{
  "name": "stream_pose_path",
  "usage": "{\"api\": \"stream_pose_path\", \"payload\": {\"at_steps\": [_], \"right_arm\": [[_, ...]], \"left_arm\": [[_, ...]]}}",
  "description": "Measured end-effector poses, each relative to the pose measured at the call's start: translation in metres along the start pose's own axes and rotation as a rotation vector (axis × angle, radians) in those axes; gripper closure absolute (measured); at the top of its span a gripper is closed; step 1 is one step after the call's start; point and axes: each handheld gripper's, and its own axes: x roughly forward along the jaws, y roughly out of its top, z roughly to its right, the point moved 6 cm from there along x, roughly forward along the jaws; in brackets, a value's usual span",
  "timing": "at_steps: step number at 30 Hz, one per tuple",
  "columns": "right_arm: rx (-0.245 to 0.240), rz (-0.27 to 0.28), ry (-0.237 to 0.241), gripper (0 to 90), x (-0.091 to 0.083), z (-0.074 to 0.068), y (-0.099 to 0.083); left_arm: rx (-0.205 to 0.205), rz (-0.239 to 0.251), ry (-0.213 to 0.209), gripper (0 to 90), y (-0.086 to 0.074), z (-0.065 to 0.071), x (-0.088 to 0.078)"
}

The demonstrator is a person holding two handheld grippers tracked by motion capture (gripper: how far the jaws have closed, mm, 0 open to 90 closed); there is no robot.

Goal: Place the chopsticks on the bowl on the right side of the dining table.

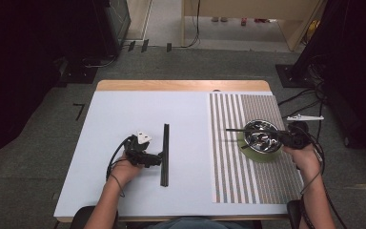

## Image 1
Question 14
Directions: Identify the person's right hand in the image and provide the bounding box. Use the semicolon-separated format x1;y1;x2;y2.
282;142;323;179

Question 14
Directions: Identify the black curtain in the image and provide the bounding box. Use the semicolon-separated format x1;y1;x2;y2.
0;0;109;170
294;0;366;161

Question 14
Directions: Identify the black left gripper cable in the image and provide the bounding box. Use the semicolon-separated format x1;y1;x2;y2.
105;135;132;198

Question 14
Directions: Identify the light wooden desk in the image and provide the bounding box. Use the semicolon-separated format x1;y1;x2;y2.
180;0;327;52

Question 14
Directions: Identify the dark glass cabinet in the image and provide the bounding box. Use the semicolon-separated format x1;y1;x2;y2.
103;0;132;56

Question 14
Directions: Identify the yellow object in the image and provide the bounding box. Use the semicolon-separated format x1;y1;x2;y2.
306;19;320;43

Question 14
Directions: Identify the black floor tape corner mark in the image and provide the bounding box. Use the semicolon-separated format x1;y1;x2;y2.
72;102;86;122

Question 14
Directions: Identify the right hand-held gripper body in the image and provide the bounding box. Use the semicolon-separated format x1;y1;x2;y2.
286;114;325;150

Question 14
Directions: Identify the grey floor cable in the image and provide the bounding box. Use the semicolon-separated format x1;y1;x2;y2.
81;54;118;69

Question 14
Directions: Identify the long black floor cable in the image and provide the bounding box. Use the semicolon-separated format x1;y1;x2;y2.
315;101;347;229

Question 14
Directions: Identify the green bowl with steel liner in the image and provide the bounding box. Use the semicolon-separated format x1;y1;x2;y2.
236;118;284;164

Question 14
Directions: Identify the black stand base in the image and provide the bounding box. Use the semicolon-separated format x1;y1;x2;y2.
274;63;315;89
58;56;99;88

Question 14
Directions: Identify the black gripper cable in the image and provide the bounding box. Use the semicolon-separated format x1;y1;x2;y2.
105;135;132;198
298;127;327;229

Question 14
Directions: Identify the person's left hand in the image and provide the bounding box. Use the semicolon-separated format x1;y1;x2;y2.
111;152;145;189

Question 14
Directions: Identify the hanging black cable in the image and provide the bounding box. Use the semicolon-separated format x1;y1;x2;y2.
184;0;202;49

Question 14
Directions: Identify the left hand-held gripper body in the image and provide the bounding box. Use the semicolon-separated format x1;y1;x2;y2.
123;130;155;169

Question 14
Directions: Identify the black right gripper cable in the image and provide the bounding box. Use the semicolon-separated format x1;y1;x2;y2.
298;127;327;229

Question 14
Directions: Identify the pale floor tape strip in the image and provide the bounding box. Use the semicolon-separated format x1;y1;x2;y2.
342;182;366;191

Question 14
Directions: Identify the striped woven placemat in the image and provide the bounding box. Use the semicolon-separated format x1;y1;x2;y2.
207;93;304;204

